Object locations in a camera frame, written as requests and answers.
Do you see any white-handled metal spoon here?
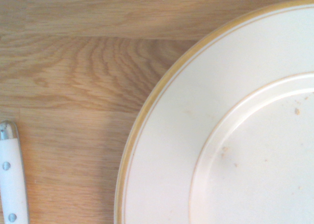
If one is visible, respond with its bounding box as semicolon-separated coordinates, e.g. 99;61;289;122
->
0;120;30;224

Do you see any white gold-rimmed plate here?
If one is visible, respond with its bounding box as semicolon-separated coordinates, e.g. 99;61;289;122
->
114;0;314;224

